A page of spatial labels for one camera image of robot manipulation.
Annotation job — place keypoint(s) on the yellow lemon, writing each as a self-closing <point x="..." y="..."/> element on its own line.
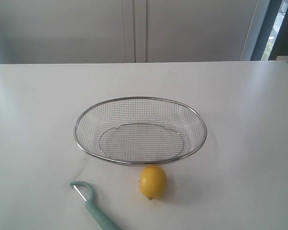
<point x="153" y="182"/>

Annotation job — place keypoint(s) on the teal handled peeler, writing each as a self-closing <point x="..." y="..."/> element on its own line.
<point x="100" y="217"/>

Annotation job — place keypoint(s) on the oval steel mesh basket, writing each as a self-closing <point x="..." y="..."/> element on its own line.
<point x="140" y="130"/>

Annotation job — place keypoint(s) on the white cabinet doors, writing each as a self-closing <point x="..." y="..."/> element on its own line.
<point x="126" y="31"/>

